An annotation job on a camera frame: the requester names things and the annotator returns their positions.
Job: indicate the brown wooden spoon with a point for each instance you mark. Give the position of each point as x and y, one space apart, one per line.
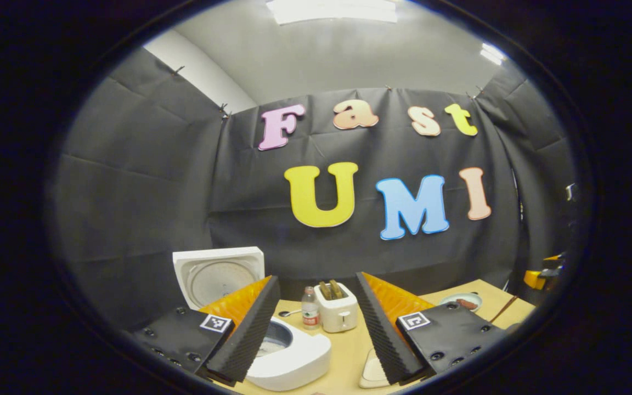
502 310

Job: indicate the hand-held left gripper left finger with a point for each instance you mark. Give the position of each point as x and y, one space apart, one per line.
250 334

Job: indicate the ceiling light panel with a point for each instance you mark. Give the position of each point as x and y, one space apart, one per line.
492 54

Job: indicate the clear plastic water bottle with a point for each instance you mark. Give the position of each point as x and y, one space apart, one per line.
310 312

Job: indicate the black backdrop cloth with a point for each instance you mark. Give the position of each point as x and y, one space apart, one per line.
146 192

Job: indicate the brown toast slice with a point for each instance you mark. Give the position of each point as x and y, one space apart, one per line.
325 291
336 288

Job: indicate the red meat slice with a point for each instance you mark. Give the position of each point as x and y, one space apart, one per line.
467 304

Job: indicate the white rice cooker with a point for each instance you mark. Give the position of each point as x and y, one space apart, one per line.
299 362

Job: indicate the white toaster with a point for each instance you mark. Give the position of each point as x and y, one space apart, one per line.
340 315

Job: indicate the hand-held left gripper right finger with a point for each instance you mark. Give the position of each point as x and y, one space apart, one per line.
379 329

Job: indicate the pale green plate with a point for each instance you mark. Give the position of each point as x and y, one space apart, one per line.
447 299

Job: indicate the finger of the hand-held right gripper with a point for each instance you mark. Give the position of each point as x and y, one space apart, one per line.
534 280

